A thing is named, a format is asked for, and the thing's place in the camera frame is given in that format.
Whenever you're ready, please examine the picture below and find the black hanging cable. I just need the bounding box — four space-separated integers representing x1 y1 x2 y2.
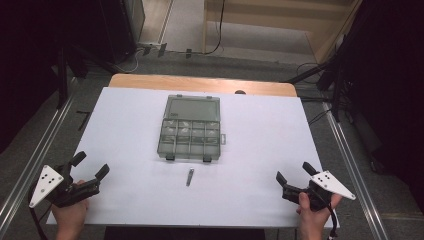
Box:
199 0 226 56

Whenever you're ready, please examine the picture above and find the small metal nail clipper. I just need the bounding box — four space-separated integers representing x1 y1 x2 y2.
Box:
185 167 196 188

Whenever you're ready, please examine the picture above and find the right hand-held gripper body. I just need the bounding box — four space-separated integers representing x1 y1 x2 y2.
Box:
281 170 357 212

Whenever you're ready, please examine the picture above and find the white table cover sheet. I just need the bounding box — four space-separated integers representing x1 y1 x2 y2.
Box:
46 86 340 229

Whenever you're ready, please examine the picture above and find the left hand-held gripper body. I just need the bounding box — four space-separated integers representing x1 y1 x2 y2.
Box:
28 162 101 209

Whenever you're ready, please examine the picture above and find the aluminium floor rail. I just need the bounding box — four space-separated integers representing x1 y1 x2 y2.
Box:
321 101 390 240
0 78 78 228

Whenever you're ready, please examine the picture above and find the black floor cable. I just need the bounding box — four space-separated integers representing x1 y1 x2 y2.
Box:
295 61 334 85

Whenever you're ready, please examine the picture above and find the clear plastic compartment box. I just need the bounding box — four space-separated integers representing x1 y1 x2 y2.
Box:
156 94 227 163

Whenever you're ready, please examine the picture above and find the person's right hand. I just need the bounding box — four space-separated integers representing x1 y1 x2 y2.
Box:
295 192 343 240

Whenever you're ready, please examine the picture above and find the black metal stand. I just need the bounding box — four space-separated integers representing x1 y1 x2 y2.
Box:
54 43 118 111
283 33 354 123

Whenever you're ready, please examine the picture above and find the dark cabinet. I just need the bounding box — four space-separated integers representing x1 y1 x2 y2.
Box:
98 0 146 63

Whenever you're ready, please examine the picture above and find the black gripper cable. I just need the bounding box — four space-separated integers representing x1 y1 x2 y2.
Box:
324 199 340 240
29 205 49 240

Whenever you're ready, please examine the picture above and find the wooden shelf frame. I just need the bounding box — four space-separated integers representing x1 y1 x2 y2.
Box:
201 0 363 64

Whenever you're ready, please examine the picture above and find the person's left hand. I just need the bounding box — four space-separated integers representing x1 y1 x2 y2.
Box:
51 179 90 240

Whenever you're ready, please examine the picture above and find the black bracket on floor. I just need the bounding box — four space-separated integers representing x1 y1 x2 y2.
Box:
75 110 92 132

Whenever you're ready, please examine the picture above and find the white floor cable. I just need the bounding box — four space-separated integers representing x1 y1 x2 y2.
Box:
114 49 145 75

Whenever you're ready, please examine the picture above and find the white power strip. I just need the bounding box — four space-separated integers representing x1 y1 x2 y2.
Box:
136 41 168 58

